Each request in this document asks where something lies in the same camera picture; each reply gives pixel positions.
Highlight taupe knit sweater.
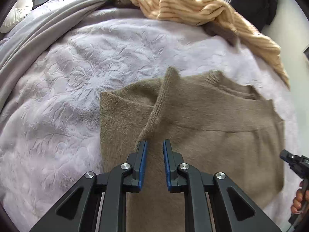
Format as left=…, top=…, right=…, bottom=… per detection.
left=100, top=67, right=284, bottom=231

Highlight black hanging clothes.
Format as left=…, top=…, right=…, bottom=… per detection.
left=230, top=0, right=278, bottom=32

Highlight person right hand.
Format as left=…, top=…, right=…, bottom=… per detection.
left=291, top=181, right=309, bottom=214

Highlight white embossed bed cover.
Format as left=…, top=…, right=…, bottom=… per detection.
left=1, top=8, right=298, bottom=231

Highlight grey bed sheet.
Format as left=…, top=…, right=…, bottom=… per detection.
left=0, top=0, right=136, bottom=112

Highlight cream striped blanket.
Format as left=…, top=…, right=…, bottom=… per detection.
left=130, top=0, right=290, bottom=86

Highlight round white cushion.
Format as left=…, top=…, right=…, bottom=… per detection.
left=1, top=0, right=33, bottom=34

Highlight black bed frame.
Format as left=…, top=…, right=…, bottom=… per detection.
left=303, top=46, right=309, bottom=66

